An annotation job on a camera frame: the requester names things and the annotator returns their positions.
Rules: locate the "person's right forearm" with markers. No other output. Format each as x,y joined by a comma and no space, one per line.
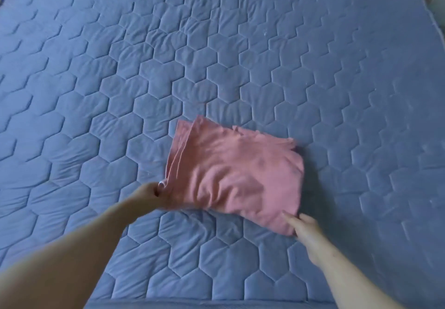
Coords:
358,284

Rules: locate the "person's left forearm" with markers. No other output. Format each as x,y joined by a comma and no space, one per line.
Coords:
62,263

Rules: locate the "blue quilted mattress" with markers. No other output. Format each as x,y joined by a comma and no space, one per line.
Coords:
208,41

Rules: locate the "person's left hand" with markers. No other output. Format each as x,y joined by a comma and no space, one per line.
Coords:
146,199

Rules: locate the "person's right hand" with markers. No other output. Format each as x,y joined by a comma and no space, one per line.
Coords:
309,232

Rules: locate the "pink pajama shirt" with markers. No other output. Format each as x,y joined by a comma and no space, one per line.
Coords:
236,173

